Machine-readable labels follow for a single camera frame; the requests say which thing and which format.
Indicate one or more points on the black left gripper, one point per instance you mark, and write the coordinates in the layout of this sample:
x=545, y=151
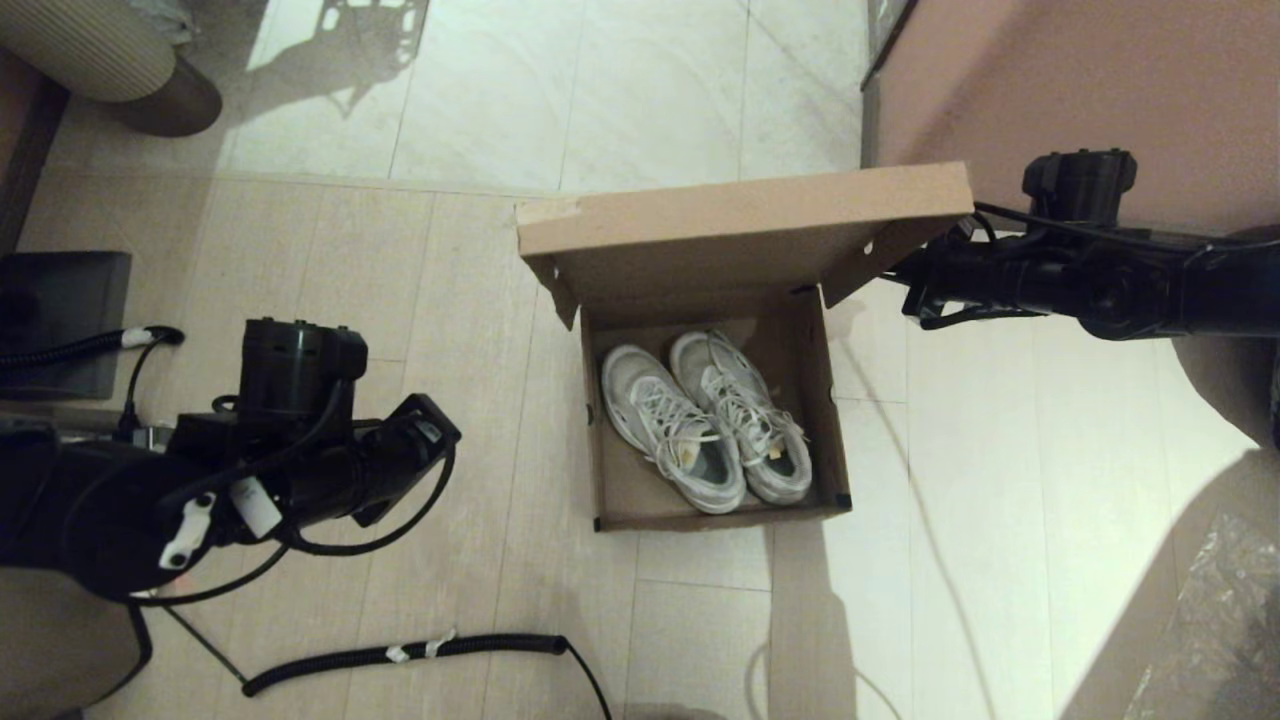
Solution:
x=380, y=470

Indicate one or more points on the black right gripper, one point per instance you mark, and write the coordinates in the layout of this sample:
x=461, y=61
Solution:
x=1000, y=280

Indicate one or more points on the brown cardboard shoe box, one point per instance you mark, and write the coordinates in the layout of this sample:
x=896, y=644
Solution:
x=740, y=220

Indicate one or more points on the white lace-up sneaker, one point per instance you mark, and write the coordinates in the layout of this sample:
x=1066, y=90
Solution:
x=720, y=370
x=640, y=400

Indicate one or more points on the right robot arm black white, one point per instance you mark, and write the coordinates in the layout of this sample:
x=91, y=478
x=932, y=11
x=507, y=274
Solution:
x=1220, y=290

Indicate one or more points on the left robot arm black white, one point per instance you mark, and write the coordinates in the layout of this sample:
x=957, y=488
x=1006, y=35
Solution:
x=80, y=510

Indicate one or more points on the dark grey box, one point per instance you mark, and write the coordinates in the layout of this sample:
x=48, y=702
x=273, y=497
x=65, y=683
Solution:
x=70, y=290

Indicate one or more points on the pink cabinet with grey base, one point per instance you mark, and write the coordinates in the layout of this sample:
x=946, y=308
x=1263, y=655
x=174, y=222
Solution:
x=1100, y=80

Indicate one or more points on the large clear plastic sheet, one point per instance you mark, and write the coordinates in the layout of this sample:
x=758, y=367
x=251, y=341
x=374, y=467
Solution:
x=1230, y=620

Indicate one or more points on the crumpled clear plastic bag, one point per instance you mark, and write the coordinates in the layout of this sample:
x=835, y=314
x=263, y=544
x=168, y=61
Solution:
x=165, y=20

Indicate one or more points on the ribbed beige round pouf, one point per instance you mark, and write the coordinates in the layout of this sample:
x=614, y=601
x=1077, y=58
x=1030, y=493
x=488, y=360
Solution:
x=80, y=50

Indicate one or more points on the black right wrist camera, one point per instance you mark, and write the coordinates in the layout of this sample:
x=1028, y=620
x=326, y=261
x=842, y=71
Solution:
x=1080, y=185

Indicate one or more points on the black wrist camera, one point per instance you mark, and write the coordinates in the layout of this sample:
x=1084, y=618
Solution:
x=300, y=370
x=1080, y=185

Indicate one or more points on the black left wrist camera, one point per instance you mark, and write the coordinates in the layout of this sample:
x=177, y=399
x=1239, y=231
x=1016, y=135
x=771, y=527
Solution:
x=300, y=370

